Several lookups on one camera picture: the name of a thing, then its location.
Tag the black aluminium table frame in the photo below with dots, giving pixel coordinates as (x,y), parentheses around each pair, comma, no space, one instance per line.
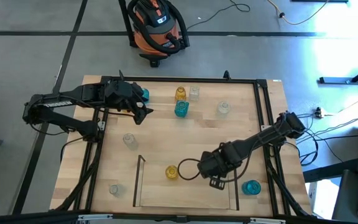
(182,79)

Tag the grey laptop computer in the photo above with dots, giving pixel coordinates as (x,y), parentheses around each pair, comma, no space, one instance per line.
(346,196)

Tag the orange and black vacuum cleaner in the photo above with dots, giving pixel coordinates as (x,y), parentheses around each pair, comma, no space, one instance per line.
(154,34)

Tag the blue round glass vase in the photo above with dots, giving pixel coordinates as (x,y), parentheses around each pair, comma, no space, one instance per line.
(251,187)

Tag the blue square glass vase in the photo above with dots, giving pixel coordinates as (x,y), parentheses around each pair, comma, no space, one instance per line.
(181,109)

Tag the silver frame bracket plate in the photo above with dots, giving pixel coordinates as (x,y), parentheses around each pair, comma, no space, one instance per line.
(266,127)
(101,126)

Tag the black camera mounting beam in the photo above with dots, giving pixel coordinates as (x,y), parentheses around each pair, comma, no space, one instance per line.
(26,219)

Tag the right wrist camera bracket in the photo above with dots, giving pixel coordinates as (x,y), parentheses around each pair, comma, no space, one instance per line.
(217,183)

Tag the blue lobed glass vase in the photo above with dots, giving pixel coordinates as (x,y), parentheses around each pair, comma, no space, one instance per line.
(145,95)

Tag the clear round glass vase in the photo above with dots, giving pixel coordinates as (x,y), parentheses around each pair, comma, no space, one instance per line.
(223,107)

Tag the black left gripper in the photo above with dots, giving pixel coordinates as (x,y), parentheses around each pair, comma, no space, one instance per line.
(123,93)

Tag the yellow ribbed glass vase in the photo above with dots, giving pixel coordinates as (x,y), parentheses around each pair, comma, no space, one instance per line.
(180,95)

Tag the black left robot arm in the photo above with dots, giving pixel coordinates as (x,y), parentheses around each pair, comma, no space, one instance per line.
(57,104)

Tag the black desk foot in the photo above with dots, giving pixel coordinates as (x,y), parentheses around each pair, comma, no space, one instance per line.
(334,80)

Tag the black stand pole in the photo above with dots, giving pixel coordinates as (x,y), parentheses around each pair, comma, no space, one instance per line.
(124,18)

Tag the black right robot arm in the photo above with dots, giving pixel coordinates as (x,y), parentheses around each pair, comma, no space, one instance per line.
(259,138)

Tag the clear square glass vase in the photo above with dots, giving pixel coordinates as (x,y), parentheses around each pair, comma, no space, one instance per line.
(194,94)

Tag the clear diamond-pattern bottle vase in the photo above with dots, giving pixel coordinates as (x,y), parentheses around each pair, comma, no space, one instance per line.
(130,141)

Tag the black frame hook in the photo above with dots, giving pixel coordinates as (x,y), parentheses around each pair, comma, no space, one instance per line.
(227,75)
(121,75)

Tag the black power adapter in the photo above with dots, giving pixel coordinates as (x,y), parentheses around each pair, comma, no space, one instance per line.
(319,112)

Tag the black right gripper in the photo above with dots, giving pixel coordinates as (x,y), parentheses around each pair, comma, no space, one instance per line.
(216,163)

